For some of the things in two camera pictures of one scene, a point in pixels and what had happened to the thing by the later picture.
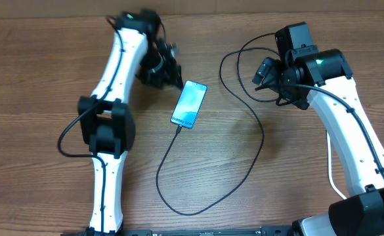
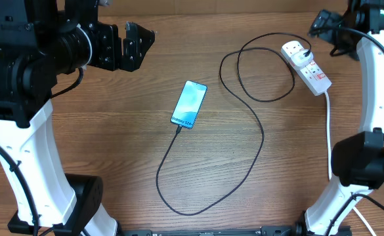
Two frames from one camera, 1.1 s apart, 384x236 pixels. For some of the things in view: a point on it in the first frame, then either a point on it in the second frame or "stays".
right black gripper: [297, 100] to [352, 50]
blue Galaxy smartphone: [188, 105] stays
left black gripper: [168, 75] to [134, 52]
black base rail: [264, 231] stays
